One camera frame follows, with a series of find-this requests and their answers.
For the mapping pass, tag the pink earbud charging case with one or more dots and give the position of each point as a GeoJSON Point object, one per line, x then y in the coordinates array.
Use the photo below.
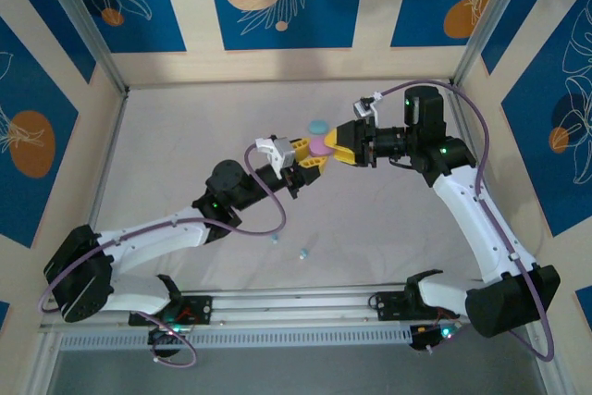
{"type": "Point", "coordinates": [318, 147]}

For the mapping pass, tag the blue earbud charging case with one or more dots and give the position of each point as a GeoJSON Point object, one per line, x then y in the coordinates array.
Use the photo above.
{"type": "Point", "coordinates": [318, 127]}

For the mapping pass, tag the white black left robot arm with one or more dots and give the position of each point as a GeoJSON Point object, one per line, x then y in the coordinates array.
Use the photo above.
{"type": "Point", "coordinates": [152, 240]}

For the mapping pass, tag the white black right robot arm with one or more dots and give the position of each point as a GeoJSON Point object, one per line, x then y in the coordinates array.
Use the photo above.
{"type": "Point", "coordinates": [467, 219]}

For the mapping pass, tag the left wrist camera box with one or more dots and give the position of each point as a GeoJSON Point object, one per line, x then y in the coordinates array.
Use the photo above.
{"type": "Point", "coordinates": [283, 154]}

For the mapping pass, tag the aluminium table side rail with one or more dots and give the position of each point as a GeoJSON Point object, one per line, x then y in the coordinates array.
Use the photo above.
{"type": "Point", "coordinates": [102, 182]}
{"type": "Point", "coordinates": [461, 113]}

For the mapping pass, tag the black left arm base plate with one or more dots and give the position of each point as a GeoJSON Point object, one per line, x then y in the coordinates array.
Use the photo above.
{"type": "Point", "coordinates": [199, 309]}

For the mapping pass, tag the aluminium mounting rail beam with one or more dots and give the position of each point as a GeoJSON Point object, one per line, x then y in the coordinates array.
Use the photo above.
{"type": "Point", "coordinates": [296, 307]}

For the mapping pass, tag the aluminium frame post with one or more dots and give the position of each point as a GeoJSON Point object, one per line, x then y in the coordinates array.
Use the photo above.
{"type": "Point", "coordinates": [83, 20]}
{"type": "Point", "coordinates": [490, 20]}

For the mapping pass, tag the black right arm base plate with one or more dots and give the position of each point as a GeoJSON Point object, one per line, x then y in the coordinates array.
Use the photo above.
{"type": "Point", "coordinates": [388, 307]}

